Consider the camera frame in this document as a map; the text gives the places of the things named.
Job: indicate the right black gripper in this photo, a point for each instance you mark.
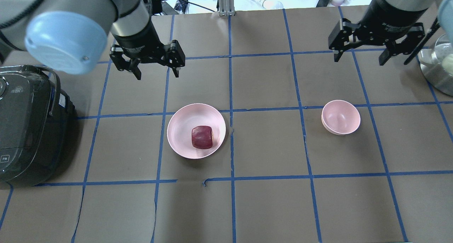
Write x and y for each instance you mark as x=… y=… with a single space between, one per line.
x=391 y=13

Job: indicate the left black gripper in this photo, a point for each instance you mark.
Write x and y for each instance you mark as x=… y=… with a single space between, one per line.
x=138 y=37

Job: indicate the pink bowl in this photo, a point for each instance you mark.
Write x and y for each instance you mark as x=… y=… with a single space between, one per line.
x=340 y=117

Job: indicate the red apple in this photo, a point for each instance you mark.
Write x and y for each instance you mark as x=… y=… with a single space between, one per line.
x=202 y=137

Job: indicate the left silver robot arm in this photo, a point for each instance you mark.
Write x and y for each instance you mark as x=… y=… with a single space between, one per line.
x=71 y=35

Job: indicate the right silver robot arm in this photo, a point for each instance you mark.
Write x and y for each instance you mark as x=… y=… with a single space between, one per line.
x=438 y=72

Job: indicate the pink plate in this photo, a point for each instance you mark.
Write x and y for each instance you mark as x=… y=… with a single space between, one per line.
x=188 y=117

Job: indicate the black rice cooker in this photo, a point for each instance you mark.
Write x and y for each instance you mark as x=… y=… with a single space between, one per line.
x=34 y=113

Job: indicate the aluminium frame post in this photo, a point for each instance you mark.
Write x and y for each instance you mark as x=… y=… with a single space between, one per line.
x=226 y=8

